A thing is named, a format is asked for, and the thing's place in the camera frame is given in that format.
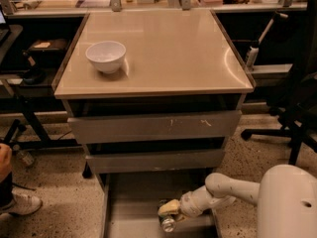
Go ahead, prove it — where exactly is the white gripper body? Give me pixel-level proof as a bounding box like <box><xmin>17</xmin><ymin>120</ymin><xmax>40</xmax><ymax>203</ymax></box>
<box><xmin>180</xmin><ymin>186</ymin><xmax>212</xmax><ymax>217</ymax></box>

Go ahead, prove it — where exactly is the plastic bottle on floor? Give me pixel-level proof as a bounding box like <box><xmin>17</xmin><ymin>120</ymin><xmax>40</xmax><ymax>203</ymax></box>
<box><xmin>13</xmin><ymin>145</ymin><xmax>35</xmax><ymax>167</ymax></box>

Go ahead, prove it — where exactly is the bystander hand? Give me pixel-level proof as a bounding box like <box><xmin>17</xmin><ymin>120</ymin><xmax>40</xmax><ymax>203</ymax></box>
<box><xmin>0</xmin><ymin>143</ymin><xmax>12</xmax><ymax>182</ymax></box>

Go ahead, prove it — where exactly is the black box with label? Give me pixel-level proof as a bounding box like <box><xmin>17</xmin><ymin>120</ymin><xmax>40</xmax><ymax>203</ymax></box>
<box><xmin>28</xmin><ymin>39</ymin><xmax>69</xmax><ymax>53</ymax></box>

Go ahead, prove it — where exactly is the grey top drawer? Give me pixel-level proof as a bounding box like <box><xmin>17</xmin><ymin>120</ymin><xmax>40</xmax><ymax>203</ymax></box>
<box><xmin>68</xmin><ymin>110</ymin><xmax>241</xmax><ymax>144</ymax></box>

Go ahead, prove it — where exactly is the black round device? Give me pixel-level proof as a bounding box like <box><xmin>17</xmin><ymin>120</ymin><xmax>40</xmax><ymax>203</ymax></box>
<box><xmin>23</xmin><ymin>51</ymin><xmax>46</xmax><ymax>85</ymax></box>

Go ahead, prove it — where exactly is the green soda can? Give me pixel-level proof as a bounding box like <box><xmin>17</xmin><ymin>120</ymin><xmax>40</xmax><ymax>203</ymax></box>
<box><xmin>158</xmin><ymin>199</ymin><xmax>176</xmax><ymax>233</ymax></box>

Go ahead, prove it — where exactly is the grey open bottom drawer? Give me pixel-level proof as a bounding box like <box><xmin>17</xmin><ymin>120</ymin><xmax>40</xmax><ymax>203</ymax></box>
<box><xmin>100</xmin><ymin>170</ymin><xmax>220</xmax><ymax>238</ymax></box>

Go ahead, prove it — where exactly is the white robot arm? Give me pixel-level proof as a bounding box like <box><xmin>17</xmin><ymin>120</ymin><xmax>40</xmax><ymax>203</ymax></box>
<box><xmin>158</xmin><ymin>165</ymin><xmax>317</xmax><ymax>238</ymax></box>

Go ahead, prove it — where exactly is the white handled tool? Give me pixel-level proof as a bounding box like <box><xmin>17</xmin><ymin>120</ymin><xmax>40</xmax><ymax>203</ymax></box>
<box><xmin>245</xmin><ymin>12</ymin><xmax>288</xmax><ymax>70</ymax></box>

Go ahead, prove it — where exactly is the white ceramic bowl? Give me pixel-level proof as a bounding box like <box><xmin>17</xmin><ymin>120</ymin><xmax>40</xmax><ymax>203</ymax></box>
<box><xmin>85</xmin><ymin>41</ymin><xmax>126</xmax><ymax>73</ymax></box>

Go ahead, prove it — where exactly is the grey drawer cabinet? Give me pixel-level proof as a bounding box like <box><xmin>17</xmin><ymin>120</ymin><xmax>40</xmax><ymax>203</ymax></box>
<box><xmin>53</xmin><ymin>9</ymin><xmax>256</xmax><ymax>238</ymax></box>

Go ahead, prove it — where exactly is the grey middle drawer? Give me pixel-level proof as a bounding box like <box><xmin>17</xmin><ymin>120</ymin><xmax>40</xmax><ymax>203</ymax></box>
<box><xmin>86</xmin><ymin>149</ymin><xmax>225</xmax><ymax>174</ymax></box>

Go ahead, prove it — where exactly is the black office chair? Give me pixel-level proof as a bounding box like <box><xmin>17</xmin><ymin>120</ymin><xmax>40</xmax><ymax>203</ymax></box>
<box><xmin>241</xmin><ymin>0</ymin><xmax>317</xmax><ymax>165</ymax></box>

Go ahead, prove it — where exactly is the black side desk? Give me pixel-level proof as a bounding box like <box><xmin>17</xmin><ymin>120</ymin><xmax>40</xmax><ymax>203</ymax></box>
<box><xmin>0</xmin><ymin>25</ymin><xmax>78</xmax><ymax>150</ymax></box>

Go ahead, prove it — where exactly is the white sneaker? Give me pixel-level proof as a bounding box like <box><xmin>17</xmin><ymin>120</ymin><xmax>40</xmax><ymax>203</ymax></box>
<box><xmin>0</xmin><ymin>194</ymin><xmax>43</xmax><ymax>215</ymax></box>

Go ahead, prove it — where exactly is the dark trouser leg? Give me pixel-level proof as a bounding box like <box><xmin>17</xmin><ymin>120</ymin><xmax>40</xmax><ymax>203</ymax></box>
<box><xmin>0</xmin><ymin>174</ymin><xmax>13</xmax><ymax>207</ymax></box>

